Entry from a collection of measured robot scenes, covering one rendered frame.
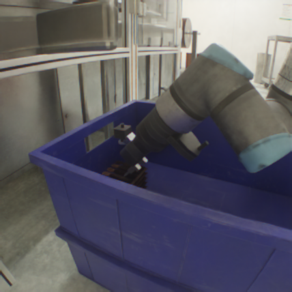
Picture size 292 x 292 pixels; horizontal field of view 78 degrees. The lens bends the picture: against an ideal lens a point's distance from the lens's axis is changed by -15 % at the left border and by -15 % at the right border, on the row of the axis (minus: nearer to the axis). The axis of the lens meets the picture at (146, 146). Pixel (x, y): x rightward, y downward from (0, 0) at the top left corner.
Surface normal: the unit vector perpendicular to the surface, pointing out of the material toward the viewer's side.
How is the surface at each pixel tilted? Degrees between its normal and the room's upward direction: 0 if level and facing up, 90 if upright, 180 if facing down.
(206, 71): 79
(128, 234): 90
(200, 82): 83
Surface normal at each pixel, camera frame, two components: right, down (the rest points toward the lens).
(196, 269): -0.44, 0.41
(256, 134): -0.53, 0.04
